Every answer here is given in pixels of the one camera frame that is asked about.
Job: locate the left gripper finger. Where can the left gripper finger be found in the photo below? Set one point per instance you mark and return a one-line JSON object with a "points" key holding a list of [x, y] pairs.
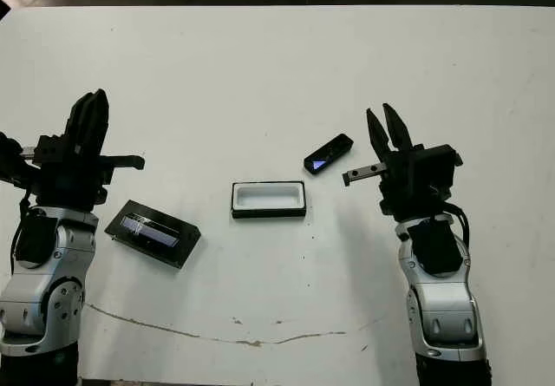
{"points": [[78, 128], [99, 121]]}

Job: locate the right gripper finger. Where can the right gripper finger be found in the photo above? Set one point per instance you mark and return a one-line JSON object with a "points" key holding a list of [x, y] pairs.
{"points": [[376, 141], [396, 132]]}

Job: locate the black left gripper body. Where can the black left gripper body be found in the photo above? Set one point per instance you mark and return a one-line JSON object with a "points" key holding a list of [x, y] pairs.
{"points": [[65, 182]]}

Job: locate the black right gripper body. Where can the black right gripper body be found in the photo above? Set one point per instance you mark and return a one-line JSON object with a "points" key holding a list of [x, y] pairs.
{"points": [[412, 178]]}

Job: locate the slim black camera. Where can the slim black camera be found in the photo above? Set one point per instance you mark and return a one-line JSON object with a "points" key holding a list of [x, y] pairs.
{"points": [[329, 154]]}

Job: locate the black box lid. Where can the black box lid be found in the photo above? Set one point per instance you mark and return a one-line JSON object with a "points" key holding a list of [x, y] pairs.
{"points": [[152, 234]]}

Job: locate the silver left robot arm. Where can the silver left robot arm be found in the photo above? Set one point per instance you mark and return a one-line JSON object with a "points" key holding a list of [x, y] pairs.
{"points": [[39, 299]]}

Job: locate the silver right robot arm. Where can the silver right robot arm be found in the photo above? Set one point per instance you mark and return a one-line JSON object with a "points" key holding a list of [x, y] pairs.
{"points": [[446, 299]]}

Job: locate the black box base white insert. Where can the black box base white insert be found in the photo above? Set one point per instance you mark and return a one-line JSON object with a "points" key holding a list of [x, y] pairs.
{"points": [[269, 197]]}

